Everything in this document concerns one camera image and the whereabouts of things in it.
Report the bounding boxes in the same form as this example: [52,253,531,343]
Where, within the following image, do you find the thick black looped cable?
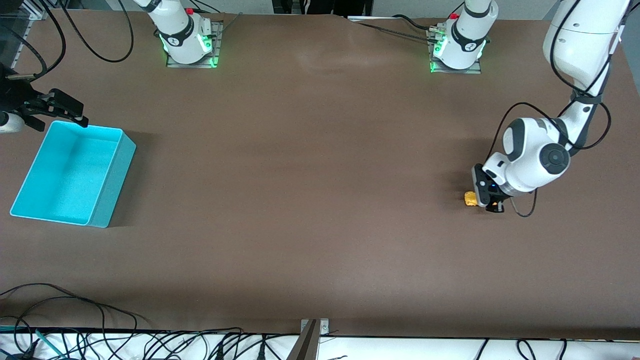
[57,0,136,64]

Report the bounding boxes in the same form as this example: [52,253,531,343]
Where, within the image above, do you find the white lower shelf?
[0,327,640,360]

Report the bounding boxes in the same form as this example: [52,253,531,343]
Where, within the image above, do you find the black base power cable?
[350,14,441,45]

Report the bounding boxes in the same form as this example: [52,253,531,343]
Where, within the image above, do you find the metal table edge bracket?
[300,318,330,336]

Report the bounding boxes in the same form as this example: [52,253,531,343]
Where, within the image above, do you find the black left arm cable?
[487,0,632,219]

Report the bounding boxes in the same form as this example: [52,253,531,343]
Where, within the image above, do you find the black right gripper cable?
[0,0,67,81]

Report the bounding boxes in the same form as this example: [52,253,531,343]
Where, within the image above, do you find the aluminium frame post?
[0,0,46,66]

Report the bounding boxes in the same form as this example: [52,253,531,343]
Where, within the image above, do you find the brown table cover sheet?
[0,9,640,341]

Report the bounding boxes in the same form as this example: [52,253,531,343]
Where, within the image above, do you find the thin black table cable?
[0,296,108,346]
[0,283,151,331]

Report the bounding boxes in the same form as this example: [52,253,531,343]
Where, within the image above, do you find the grey camera mount pole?
[286,320,321,360]

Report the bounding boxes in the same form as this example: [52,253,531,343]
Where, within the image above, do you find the teal plastic bin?
[9,120,137,229]

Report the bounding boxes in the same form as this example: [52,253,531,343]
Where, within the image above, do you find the black cabinet base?
[272,0,374,16]

